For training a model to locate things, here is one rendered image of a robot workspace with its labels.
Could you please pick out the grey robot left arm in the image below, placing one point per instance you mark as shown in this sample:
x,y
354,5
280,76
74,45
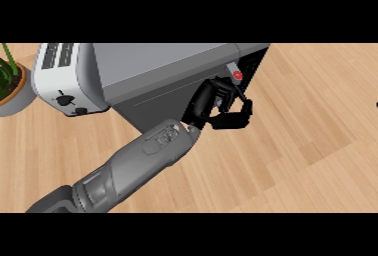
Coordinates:
x,y
127,166

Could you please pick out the grey plant pot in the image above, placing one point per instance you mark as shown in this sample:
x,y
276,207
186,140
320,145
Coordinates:
x,y
16,100

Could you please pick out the grey microwave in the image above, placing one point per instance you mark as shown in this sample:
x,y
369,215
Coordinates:
x,y
152,70

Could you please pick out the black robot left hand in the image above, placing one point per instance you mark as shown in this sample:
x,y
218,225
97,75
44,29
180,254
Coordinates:
x,y
229,120

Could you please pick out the white toaster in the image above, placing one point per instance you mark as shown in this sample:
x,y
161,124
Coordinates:
x,y
60,83

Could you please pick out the green plant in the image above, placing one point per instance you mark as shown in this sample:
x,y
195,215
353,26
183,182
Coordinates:
x,y
6,75

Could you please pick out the grey milk carton red spot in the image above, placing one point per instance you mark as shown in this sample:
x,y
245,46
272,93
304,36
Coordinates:
x,y
235,74

